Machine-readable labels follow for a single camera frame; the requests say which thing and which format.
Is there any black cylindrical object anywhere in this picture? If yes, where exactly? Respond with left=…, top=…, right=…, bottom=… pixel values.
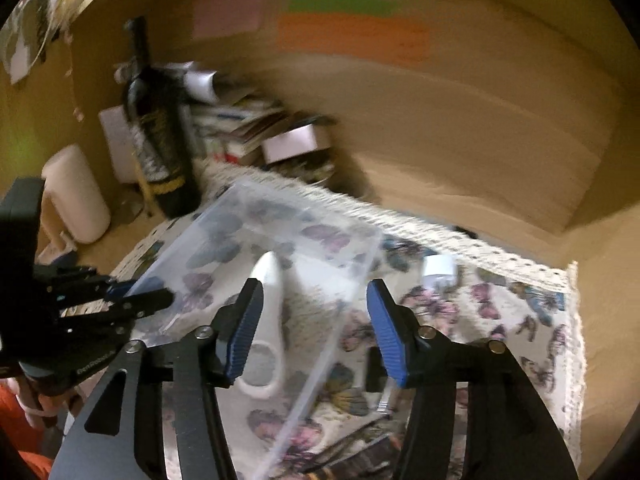
left=364, top=347, right=387, bottom=393

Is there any white handheld lint shaver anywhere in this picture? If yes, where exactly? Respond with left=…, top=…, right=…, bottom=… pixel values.
left=238, top=252, right=286, bottom=400

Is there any white plug adapter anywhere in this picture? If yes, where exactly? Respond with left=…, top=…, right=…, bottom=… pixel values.
left=422, top=254, right=458, bottom=289

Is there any clear plastic storage bin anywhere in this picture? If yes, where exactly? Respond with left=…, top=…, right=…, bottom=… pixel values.
left=132, top=181, right=382, bottom=479

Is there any brown black small object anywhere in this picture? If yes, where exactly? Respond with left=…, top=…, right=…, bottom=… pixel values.
left=302, top=434, right=402, bottom=480

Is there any person's left hand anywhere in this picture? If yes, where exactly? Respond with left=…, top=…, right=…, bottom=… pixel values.
left=1, top=376, right=86, bottom=430

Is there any butterfly print lace cloth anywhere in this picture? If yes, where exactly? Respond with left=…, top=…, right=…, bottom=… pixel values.
left=116, top=165, right=584, bottom=479

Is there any dark wine bottle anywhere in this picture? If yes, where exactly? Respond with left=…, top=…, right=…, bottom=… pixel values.
left=124, top=16, right=202, bottom=219

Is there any white handwritten note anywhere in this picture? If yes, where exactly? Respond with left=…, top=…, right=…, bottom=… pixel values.
left=98, top=105, right=137, bottom=184

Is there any white card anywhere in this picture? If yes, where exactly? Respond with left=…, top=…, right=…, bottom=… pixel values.
left=262, top=125, right=332, bottom=165

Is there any stack of books and papers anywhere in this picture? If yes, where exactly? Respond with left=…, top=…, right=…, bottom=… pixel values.
left=113, top=58, right=338, bottom=187

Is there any orange sticky note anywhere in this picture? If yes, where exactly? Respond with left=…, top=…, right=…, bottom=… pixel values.
left=277, top=12, right=430, bottom=67

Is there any pink sticky note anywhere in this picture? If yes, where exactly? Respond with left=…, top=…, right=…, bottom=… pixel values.
left=192, top=0, right=266, bottom=40

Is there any green sticky note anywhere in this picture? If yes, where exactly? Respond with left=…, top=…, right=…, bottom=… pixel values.
left=286, top=0, right=397, bottom=16

